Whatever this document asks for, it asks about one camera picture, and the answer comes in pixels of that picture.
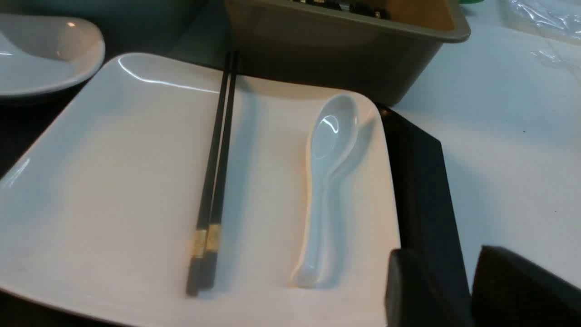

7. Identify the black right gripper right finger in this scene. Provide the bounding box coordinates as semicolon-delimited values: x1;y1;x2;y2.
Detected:
471;246;581;327

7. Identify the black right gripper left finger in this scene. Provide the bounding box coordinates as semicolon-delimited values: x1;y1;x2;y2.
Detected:
384;249;454;327

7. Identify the white ceramic soup spoon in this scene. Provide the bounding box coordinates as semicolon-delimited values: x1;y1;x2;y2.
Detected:
289;94;360;289

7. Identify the large white square plate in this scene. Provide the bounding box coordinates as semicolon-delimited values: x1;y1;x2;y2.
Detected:
0;53;400;327

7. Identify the small white bowl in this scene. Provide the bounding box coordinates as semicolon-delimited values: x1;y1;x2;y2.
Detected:
0;13;106;101

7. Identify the brown plastic chopstick bin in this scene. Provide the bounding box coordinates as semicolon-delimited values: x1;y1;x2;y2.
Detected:
225;0;471;105

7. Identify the clear plastic bag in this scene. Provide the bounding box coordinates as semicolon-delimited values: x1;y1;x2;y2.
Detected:
498;0;581;73

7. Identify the pile of black chopsticks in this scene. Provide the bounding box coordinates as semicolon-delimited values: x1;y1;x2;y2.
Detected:
292;0;391;20

